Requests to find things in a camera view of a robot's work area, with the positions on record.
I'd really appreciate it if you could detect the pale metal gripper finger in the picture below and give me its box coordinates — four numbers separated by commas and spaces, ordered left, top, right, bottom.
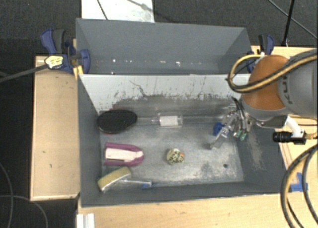
210, 127, 230, 151

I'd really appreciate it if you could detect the small blue block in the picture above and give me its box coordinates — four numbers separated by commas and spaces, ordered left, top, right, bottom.
213, 122, 224, 137

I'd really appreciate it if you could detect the spotted yellow toy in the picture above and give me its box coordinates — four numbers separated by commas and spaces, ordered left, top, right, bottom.
165, 148, 185, 166

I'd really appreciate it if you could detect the clear glass tube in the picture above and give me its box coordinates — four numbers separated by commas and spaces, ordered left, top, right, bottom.
137, 113, 224, 129

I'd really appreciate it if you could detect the clear and blue toothbrush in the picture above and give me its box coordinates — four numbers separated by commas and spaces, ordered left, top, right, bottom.
118, 178, 157, 190

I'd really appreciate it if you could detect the purple stapler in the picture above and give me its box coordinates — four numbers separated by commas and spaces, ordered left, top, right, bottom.
103, 142, 145, 167

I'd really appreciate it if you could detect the black oval disc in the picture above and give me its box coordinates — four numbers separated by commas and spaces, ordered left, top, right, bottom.
96, 109, 138, 135

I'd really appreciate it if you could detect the grey metal bin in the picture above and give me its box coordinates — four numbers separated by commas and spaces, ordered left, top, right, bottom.
75, 17, 287, 208

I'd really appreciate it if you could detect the yellow and green sponge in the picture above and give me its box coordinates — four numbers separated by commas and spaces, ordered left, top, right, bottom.
97, 166, 133, 193

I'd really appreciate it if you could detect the pale wood board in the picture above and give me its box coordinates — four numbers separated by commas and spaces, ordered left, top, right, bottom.
29, 55, 81, 202

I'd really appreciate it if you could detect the black cylinder on white bracket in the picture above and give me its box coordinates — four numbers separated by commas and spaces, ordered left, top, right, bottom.
272, 115, 308, 146

